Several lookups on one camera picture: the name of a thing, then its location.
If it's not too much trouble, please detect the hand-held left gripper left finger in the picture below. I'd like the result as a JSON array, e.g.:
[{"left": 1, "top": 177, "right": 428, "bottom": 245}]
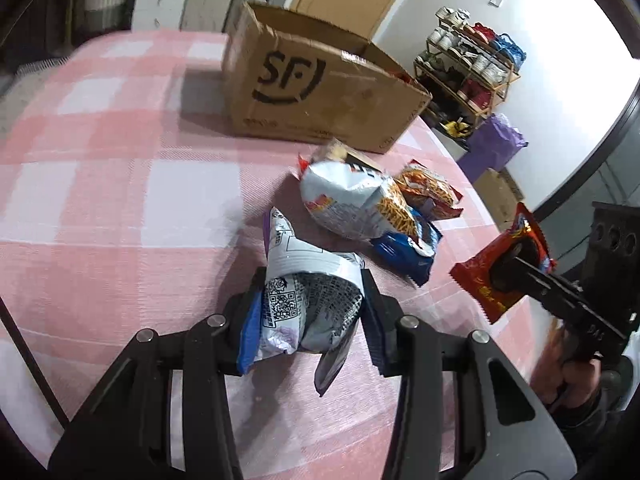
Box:
[{"left": 47, "top": 265, "right": 268, "bottom": 480}]

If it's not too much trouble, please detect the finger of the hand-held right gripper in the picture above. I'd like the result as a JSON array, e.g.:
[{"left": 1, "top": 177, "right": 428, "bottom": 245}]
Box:
[{"left": 509, "top": 256, "right": 589, "bottom": 322}]

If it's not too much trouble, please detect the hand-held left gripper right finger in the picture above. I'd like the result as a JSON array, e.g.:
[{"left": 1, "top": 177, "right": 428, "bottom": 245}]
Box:
[{"left": 359, "top": 267, "right": 581, "bottom": 480}]

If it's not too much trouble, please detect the red dark cookie packet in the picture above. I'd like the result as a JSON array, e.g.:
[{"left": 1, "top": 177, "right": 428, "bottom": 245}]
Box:
[{"left": 449, "top": 202, "right": 557, "bottom": 325}]

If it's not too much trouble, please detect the white purple snack packet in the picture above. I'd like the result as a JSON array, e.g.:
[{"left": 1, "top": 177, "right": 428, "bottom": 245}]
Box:
[{"left": 241, "top": 206, "right": 366, "bottom": 396}]

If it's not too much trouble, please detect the blue snack packet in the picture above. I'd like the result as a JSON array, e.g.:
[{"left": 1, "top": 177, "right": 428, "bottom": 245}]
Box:
[{"left": 372, "top": 207, "right": 443, "bottom": 286}]

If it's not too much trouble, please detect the white noodle-print snack bag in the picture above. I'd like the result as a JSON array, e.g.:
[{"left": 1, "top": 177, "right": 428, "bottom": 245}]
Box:
[{"left": 299, "top": 157, "right": 426, "bottom": 241}]

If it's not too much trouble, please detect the orange-red snack packet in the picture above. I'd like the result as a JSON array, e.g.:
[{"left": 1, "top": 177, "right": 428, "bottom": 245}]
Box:
[{"left": 395, "top": 160, "right": 465, "bottom": 221}]

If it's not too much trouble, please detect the brown cardboard box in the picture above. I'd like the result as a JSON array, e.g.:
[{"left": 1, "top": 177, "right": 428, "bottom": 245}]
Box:
[{"left": 221, "top": 1, "right": 433, "bottom": 155}]

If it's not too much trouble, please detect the person's right hand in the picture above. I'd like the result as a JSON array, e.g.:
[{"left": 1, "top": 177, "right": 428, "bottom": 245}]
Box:
[{"left": 542, "top": 322, "right": 603, "bottom": 411}]

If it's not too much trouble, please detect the cardboard box on floor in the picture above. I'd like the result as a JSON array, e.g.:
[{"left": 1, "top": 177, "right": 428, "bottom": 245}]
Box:
[{"left": 472, "top": 167, "right": 526, "bottom": 233}]

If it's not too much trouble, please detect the purple bag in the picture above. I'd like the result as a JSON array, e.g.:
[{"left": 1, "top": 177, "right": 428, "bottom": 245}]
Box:
[{"left": 457, "top": 112, "right": 530, "bottom": 176}]

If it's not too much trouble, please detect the pink checkered tablecloth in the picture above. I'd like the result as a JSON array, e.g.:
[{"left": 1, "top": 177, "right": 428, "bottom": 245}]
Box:
[{"left": 0, "top": 29, "right": 556, "bottom": 480}]

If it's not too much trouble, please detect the wooden shoe rack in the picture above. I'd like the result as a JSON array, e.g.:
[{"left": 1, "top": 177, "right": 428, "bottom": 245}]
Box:
[{"left": 414, "top": 20, "right": 521, "bottom": 121}]

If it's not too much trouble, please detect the white dotted rug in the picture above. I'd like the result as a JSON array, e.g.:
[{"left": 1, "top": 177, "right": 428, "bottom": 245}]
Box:
[{"left": 0, "top": 55, "right": 71, "bottom": 106}]

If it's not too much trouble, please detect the woven laundry basket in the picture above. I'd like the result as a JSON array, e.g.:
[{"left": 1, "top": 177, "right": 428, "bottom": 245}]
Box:
[{"left": 75, "top": 0, "right": 130, "bottom": 36}]

